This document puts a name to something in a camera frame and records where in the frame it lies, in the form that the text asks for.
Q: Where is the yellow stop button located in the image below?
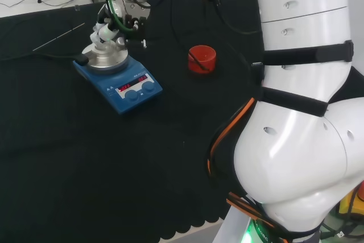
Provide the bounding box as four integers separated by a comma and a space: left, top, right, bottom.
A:
337, 182, 364, 221

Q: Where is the green cable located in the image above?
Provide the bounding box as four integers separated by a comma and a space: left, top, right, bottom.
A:
104, 0, 134, 32

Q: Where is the heater with blue base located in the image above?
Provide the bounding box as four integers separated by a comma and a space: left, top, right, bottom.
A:
72, 37, 164, 116

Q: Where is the black heater power cable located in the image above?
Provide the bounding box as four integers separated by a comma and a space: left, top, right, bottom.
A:
0, 51, 77, 62

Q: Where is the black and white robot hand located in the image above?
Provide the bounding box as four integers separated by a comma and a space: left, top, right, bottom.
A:
90, 0, 152, 49

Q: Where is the orange cable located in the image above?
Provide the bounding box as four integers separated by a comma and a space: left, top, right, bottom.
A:
206, 97, 275, 243

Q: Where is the clear round-bottom glass flask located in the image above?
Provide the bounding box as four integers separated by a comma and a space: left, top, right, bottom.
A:
90, 23, 126, 55

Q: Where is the black bench cloth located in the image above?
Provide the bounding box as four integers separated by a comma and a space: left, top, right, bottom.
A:
0, 0, 267, 243

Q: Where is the red ring flask stand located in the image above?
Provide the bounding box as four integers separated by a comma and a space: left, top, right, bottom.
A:
188, 44, 217, 75

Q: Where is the black cable with USB plug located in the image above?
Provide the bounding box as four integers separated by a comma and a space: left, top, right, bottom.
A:
167, 0, 266, 80

